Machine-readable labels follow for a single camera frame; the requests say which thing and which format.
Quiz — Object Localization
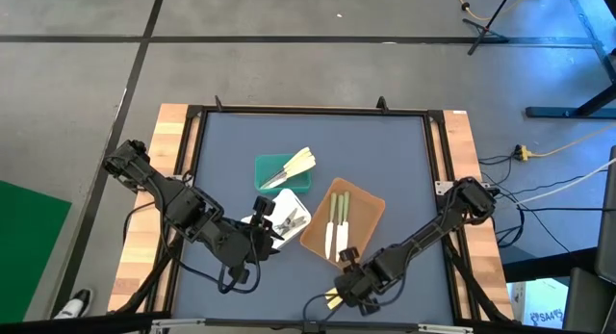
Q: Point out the yellow extension cord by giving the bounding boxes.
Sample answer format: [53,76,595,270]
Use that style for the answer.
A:
[513,124,616,162]

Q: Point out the black floor cables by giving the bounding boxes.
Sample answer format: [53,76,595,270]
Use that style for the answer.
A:
[478,153,616,268]

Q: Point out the green plastic bin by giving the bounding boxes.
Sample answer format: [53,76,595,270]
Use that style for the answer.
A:
[253,153,313,194]

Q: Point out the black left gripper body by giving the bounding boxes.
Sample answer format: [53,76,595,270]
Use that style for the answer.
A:
[216,195,278,285]

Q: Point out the aluminium crossbar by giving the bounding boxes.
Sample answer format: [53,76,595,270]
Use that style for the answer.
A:
[150,317,475,334]

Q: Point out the black tripod stand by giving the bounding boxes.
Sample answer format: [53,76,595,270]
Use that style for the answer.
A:
[462,0,514,56]

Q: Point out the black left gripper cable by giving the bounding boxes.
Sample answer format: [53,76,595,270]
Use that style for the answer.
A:
[217,246,264,295]

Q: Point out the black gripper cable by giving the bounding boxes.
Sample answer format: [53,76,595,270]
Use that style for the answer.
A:
[217,246,264,295]
[301,280,410,323]

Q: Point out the person's shoe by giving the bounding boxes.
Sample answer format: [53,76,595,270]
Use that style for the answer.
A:
[51,288,94,321]

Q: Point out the dark grey cabinet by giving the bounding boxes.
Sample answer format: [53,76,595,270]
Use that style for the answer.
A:
[561,145,616,334]

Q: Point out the yellow cable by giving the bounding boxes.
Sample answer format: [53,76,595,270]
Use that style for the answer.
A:
[449,0,536,22]

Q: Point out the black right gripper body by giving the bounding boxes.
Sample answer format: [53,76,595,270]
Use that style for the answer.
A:
[333,245,386,318]

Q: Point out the green floor mat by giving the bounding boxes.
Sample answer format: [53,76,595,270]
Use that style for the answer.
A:
[0,179,72,324]

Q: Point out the black table frame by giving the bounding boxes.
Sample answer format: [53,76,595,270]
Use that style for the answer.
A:
[113,102,514,328]

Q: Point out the black desk leg frame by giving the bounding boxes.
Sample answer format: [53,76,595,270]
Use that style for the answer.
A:
[524,0,616,119]

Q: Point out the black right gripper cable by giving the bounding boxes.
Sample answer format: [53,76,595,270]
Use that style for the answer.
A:
[301,280,410,323]

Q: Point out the white printed box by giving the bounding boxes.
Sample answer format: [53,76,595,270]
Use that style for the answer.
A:
[509,277,569,331]

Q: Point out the white cable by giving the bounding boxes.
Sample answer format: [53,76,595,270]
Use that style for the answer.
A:
[517,158,616,206]

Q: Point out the white plastic bin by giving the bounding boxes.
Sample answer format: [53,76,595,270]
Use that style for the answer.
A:
[239,188,313,251]

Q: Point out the brown wooden tray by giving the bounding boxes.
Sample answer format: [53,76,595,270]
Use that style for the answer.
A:
[298,176,387,270]

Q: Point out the teal patterned handle knife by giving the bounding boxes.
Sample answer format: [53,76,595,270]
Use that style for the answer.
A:
[273,207,300,234]

